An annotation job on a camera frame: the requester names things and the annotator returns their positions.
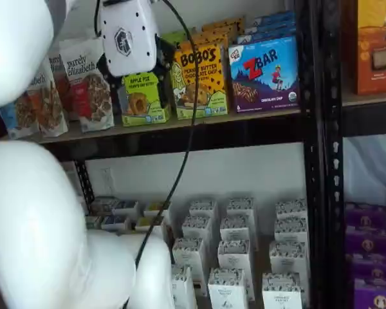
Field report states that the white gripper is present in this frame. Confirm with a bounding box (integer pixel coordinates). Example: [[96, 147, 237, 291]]
[[97, 0, 178, 111]]

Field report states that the green Bobo's apple pie box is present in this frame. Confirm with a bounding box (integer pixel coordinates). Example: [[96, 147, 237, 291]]
[[160, 30, 189, 50], [117, 72, 172, 127]]

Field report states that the yellow Bobo's peanut butter box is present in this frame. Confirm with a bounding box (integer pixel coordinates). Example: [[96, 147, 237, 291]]
[[201, 15, 246, 36], [170, 42, 230, 121], [188, 30, 237, 50]]

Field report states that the particle board shelf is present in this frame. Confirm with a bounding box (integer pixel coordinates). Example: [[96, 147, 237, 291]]
[[342, 91, 386, 108], [6, 108, 309, 144]]

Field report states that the black metal shelf rack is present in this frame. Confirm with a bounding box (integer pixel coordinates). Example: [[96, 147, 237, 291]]
[[321, 0, 386, 309], [40, 0, 326, 309]]

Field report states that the blue ZBar box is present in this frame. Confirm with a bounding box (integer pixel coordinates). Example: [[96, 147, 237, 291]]
[[244, 11, 296, 32], [236, 25, 297, 44], [228, 35, 300, 114]]

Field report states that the blue-topped small granola box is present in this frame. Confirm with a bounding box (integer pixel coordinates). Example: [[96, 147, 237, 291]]
[[113, 200, 140, 217], [100, 214, 132, 232]]

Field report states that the yellow-topped small granola box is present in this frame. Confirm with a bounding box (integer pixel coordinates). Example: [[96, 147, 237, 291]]
[[134, 217, 165, 236], [143, 201, 172, 218]]

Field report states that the green-topped small granola box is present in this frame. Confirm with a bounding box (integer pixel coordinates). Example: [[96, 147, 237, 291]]
[[84, 214, 104, 230]]

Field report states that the orange cardboard box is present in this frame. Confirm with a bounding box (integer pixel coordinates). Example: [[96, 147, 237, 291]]
[[353, 0, 386, 96]]

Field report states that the purple box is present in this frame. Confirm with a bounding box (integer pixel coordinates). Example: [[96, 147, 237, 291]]
[[345, 252, 386, 281], [345, 201, 386, 228], [345, 225, 386, 255], [353, 277, 386, 309]]

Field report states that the red-label Purely Elizabeth granola bag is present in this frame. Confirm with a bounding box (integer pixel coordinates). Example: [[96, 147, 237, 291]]
[[58, 40, 115, 133], [48, 51, 81, 122]]

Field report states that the orange-label Purely Elizabeth granola bag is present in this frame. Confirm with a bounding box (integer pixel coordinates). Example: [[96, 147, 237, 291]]
[[27, 56, 69, 138]]

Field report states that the blue-label Purely Elizabeth granola bag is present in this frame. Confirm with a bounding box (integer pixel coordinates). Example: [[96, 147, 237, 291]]
[[0, 91, 39, 140]]

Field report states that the white patterned-top carton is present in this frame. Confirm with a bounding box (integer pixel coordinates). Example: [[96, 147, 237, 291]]
[[208, 268, 247, 309], [226, 196, 255, 223], [217, 240, 251, 274], [269, 241, 309, 276], [220, 216, 251, 244], [188, 199, 218, 223], [262, 272, 305, 309], [172, 238, 204, 274], [274, 217, 309, 244], [170, 265, 198, 309], [275, 198, 308, 223], [181, 215, 212, 242]]

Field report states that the Purely Elizabeth small boxes group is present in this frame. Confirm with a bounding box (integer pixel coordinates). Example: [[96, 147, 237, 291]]
[[83, 196, 309, 309]]

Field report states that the white plastic sheet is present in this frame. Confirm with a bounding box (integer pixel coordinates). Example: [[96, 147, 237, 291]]
[[343, 138, 386, 207]]

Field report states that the short black cable loop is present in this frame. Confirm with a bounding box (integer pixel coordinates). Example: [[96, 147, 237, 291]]
[[93, 0, 104, 37]]

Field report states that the long black cable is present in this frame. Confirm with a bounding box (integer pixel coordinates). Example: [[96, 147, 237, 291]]
[[133, 0, 202, 270]]

